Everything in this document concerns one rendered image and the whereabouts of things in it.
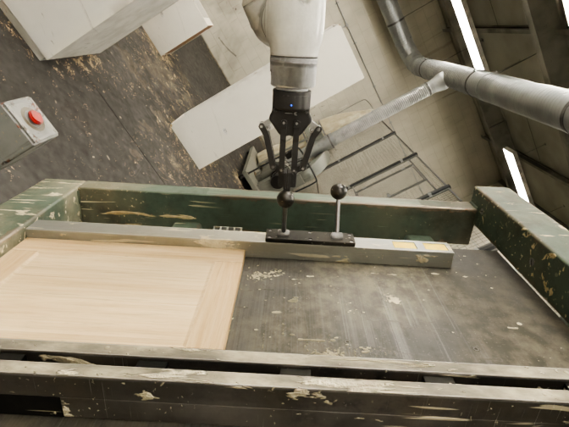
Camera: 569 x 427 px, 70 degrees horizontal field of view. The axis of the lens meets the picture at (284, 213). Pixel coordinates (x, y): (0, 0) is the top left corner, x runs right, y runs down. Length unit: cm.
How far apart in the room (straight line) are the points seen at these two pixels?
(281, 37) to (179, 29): 501
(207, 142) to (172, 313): 400
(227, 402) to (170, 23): 545
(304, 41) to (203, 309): 50
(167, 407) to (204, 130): 418
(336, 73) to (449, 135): 558
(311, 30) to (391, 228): 62
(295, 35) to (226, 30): 815
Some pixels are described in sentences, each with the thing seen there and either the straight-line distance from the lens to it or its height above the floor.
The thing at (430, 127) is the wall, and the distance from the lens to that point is 954.
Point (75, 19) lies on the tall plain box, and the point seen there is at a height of 40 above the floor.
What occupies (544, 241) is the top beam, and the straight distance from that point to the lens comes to 100.
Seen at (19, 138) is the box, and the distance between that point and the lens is 121.
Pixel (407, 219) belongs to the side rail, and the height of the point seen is 166.
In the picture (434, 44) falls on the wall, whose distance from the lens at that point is 929.
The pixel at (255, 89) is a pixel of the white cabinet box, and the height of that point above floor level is 101.
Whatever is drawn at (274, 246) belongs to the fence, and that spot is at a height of 136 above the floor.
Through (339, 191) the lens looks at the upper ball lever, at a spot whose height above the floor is 154.
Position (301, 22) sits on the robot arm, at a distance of 77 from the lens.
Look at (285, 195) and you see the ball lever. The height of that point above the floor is 145.
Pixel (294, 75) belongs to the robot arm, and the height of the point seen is 157.
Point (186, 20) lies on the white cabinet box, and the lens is 575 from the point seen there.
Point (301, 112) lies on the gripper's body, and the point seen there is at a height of 155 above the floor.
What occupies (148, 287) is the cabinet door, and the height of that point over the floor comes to 116.
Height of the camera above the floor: 161
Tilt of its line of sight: 12 degrees down
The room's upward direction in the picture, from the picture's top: 63 degrees clockwise
